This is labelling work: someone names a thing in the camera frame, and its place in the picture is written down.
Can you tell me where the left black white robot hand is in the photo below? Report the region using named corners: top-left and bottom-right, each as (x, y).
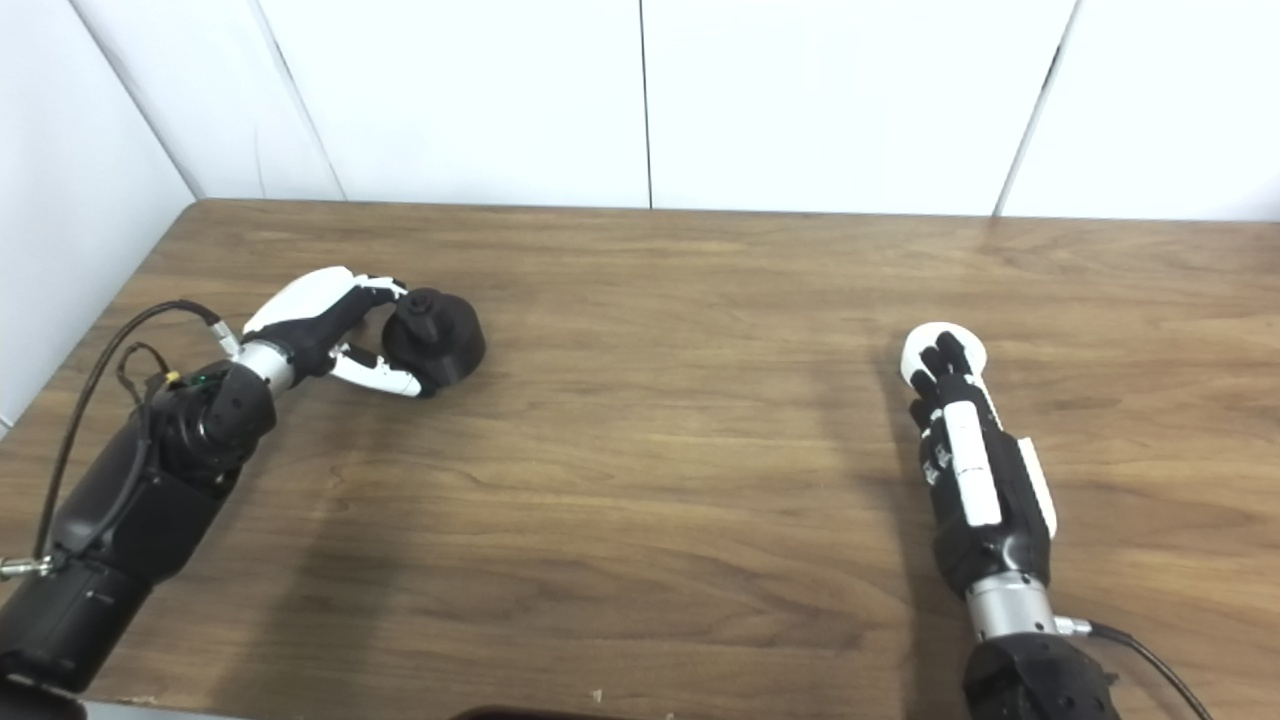
top-left (240, 266), bottom-right (439, 400)

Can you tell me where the round black part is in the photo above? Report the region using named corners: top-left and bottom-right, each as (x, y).
top-left (381, 288), bottom-right (489, 390)

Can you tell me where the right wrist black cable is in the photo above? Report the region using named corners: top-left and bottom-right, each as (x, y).
top-left (1054, 615), bottom-right (1217, 720)

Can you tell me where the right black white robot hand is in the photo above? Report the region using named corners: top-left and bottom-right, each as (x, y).
top-left (907, 331), bottom-right (1059, 599)

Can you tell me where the white toothed ring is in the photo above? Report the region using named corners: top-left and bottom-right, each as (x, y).
top-left (900, 321), bottom-right (990, 393)

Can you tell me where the left thin wires yellow plug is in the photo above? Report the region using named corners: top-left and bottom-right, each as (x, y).
top-left (116, 342), bottom-right (189, 409)

